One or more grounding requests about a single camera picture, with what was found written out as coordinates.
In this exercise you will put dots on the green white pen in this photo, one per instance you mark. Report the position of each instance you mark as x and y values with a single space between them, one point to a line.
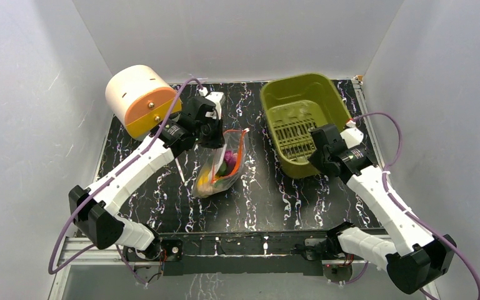
180 172

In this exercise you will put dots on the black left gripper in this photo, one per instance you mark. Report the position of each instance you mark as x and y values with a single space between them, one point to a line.
219 141

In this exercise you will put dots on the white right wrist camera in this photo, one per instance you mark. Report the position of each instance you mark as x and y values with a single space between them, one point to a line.
352 137

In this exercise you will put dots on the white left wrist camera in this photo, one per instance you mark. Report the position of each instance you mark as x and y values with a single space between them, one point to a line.
218 99

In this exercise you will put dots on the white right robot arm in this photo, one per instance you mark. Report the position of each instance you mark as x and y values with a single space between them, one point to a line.
413 257

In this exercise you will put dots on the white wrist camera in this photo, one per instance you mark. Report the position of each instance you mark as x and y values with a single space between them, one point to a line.
218 99
352 137

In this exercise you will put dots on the olive green plastic basket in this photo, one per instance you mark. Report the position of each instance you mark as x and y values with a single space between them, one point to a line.
294 105

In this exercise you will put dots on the purple toy eggplant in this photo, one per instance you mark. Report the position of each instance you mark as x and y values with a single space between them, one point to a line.
236 162

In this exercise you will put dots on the yellow toy lemon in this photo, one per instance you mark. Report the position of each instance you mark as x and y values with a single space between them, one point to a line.
204 183

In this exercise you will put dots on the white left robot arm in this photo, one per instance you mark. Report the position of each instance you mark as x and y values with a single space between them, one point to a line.
95 209

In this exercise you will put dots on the white orange cylindrical drum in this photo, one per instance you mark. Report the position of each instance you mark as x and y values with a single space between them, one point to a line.
139 98

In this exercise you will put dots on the clear orange zip top bag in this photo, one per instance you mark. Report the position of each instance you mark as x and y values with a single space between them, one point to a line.
235 140

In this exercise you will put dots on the dark green toy avocado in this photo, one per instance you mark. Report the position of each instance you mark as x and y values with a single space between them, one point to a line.
222 170

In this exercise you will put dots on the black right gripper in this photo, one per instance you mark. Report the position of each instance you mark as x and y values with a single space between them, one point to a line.
320 152

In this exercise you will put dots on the pink toy onion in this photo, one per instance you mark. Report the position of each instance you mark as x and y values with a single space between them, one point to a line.
227 158

